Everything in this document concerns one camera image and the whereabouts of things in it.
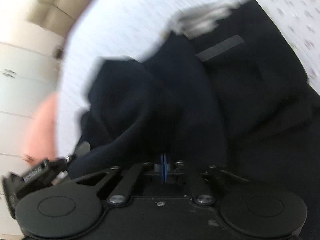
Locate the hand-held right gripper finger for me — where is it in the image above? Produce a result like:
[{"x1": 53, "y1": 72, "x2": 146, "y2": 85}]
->
[
  {"x1": 164, "y1": 154, "x2": 251, "y2": 204},
  {"x1": 72, "y1": 153, "x2": 165, "y2": 204}
]

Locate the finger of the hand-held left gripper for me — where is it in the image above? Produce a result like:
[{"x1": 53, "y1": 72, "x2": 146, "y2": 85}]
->
[{"x1": 65, "y1": 141, "x2": 91, "y2": 163}]

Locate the dark navy garment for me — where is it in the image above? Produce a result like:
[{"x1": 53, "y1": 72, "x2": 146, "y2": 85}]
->
[{"x1": 67, "y1": 0, "x2": 320, "y2": 198}]

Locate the person's left forearm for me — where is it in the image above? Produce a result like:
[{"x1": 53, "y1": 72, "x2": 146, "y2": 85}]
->
[{"x1": 22, "y1": 91, "x2": 61, "y2": 164}]

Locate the white drawer cabinet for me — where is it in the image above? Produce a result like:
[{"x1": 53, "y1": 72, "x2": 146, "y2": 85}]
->
[{"x1": 0, "y1": 24, "x2": 66, "y2": 240}]

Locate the white patterned bed sheet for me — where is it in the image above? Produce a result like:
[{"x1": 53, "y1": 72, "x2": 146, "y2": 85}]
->
[{"x1": 53, "y1": 0, "x2": 320, "y2": 160}]

